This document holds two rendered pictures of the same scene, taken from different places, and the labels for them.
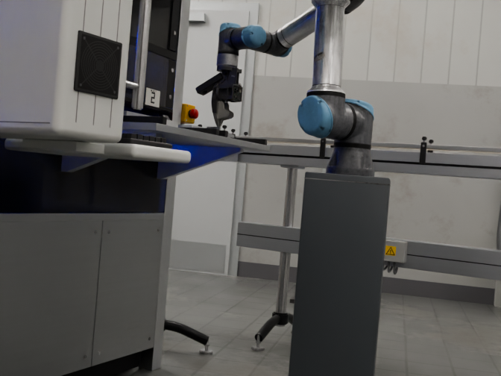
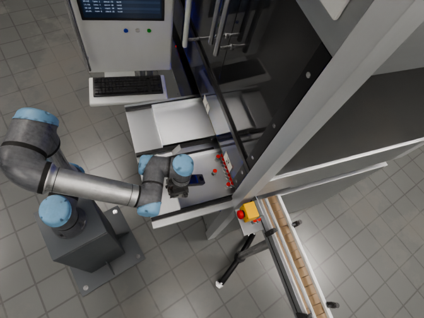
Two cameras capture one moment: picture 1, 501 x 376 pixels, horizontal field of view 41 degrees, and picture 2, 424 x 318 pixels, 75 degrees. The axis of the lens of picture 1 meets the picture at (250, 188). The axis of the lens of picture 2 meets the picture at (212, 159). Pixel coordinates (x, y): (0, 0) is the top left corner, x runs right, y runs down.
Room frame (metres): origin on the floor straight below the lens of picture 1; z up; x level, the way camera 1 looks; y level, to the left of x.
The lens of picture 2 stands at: (2.62, -0.21, 2.17)
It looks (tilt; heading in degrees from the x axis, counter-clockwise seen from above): 62 degrees down; 116
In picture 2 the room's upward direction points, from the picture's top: 21 degrees clockwise
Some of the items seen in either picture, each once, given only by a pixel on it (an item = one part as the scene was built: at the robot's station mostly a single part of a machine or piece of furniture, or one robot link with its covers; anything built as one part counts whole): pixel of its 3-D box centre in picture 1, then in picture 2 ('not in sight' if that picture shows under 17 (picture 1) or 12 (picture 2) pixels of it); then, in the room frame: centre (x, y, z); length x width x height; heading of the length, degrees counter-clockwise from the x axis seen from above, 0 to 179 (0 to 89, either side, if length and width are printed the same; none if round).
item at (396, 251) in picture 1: (391, 251); not in sight; (2.89, -0.63, 0.50); 0.12 x 0.05 x 0.09; 63
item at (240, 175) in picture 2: (177, 1); (263, 142); (2.51, 0.33, 1.40); 0.05 x 0.01 x 0.80; 153
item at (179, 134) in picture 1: (158, 136); (183, 152); (2.19, 0.31, 0.87); 0.70 x 0.48 x 0.02; 153
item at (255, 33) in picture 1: (252, 38); (154, 170); (2.30, 0.04, 1.24); 0.11 x 0.11 x 0.08; 42
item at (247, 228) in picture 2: not in sight; (252, 219); (2.68, 0.32, 0.87); 0.14 x 0.13 x 0.02; 63
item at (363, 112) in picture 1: (353, 122); (58, 211); (2.09, -0.30, 0.96); 0.13 x 0.12 x 0.14; 132
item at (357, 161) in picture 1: (350, 160); (67, 219); (2.09, -0.31, 0.84); 0.15 x 0.15 x 0.10
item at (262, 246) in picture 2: not in sight; (253, 250); (2.84, 0.35, 0.46); 0.09 x 0.09 x 0.77; 63
